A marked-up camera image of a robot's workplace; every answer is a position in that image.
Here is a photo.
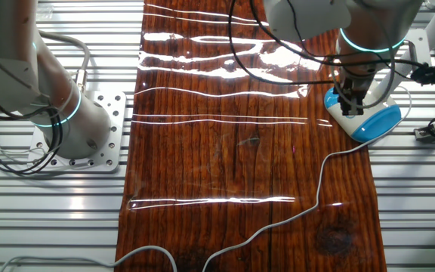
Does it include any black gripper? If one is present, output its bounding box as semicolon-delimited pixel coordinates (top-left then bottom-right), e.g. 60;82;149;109
337;71;373;116

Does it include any blue and white desk lamp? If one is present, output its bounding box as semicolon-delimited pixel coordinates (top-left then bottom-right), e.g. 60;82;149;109
323;0;435;144

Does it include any wood grain table mat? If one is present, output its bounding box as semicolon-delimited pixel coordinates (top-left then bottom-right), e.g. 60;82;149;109
113;0;388;272

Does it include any black camera cable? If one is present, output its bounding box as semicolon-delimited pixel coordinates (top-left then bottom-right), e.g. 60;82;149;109
249;0;428;71

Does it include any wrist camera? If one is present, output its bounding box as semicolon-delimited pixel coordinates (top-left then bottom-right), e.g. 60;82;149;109
409;64;435;86

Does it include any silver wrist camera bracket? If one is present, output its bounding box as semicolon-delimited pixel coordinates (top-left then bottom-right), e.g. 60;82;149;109
404;29;432;67

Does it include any white lamp power cable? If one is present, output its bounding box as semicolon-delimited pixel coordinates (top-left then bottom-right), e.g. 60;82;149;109
0;85;413;272

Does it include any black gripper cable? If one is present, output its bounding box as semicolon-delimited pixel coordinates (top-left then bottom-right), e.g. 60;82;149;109
227;0;338;86

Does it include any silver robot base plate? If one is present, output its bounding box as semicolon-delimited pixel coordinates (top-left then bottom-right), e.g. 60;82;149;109
26;90;127;173

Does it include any grey robot cable with connector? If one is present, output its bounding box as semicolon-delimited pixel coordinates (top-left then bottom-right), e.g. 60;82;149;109
38;31;91;94

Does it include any black base cable bundle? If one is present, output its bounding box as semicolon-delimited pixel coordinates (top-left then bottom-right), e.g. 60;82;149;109
0;75;64;178

